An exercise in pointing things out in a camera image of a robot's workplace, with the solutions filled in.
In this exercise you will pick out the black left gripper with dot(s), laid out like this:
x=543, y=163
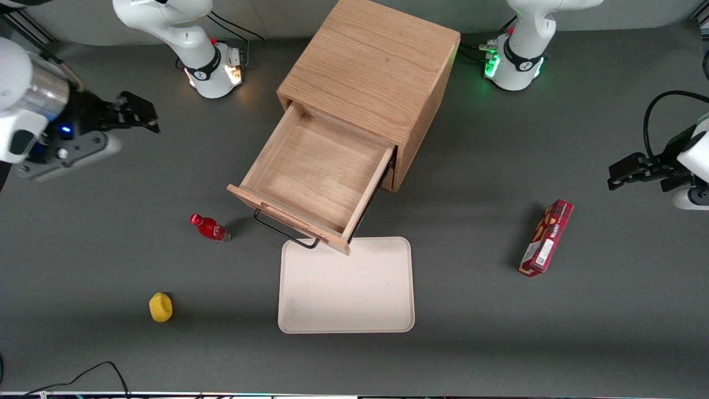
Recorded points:
x=668, y=157

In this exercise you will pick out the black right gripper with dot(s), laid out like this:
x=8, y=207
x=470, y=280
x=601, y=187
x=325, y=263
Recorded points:
x=85, y=113

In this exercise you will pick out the wooden drawer with deep tray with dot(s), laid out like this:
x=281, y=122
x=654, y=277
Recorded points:
x=316, y=166

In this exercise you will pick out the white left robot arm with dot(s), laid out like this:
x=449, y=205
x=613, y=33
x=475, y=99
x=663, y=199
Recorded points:
x=526, y=33

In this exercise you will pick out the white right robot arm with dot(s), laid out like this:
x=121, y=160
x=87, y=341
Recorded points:
x=185, y=33

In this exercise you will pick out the wooden drawer front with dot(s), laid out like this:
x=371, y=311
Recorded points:
x=390, y=180

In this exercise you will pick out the oak wooden drawer cabinet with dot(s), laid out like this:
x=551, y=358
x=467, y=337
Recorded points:
x=371, y=61

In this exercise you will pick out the red snack box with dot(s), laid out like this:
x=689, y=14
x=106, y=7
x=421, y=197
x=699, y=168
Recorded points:
x=545, y=238

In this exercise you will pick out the red plastic bottle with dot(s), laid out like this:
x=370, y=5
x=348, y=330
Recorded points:
x=210, y=228

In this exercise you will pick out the yellow sponge toy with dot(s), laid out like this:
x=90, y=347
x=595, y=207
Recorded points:
x=160, y=308

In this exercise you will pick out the cream rectangular tray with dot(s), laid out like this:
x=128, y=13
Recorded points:
x=346, y=293

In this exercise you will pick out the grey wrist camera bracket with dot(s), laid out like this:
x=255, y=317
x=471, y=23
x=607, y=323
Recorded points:
x=83, y=152

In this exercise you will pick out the aluminium frame rail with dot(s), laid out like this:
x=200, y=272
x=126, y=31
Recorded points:
x=30, y=30

